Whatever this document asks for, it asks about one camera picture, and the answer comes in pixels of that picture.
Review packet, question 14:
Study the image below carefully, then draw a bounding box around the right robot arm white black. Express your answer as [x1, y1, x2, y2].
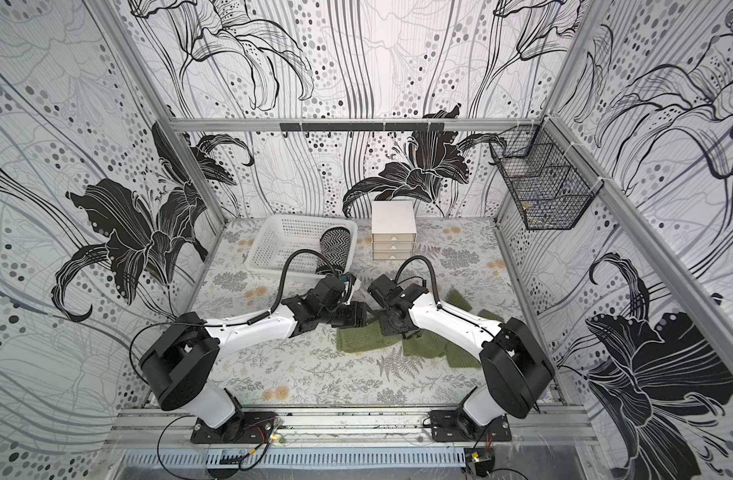
[367, 275, 555, 443]

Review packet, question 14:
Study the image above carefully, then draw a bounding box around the black white patterned knit scarf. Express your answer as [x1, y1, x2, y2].
[316, 226, 352, 274]

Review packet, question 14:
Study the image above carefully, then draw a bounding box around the white slotted cable duct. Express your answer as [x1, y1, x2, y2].
[122, 447, 465, 470]

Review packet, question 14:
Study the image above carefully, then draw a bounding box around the white plastic perforated basket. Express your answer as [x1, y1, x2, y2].
[244, 214, 358, 275]

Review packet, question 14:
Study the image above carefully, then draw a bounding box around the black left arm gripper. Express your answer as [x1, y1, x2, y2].
[317, 298, 377, 329]

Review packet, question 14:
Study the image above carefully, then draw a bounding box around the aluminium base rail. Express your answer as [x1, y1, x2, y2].
[106, 405, 600, 448]

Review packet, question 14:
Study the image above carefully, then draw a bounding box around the green knit scarf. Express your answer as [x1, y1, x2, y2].
[336, 322, 481, 369]

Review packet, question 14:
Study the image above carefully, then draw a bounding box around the white small drawer box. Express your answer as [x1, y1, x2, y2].
[371, 200, 417, 261]

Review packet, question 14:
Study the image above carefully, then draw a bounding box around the black wire wall basket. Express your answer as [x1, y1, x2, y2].
[488, 123, 595, 231]

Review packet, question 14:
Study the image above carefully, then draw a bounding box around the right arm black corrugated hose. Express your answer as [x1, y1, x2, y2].
[392, 255, 442, 304]

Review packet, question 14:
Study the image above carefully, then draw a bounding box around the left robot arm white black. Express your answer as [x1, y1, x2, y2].
[138, 273, 367, 445]

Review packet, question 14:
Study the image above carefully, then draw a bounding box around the small black electronics box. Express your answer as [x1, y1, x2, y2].
[461, 449, 495, 479]

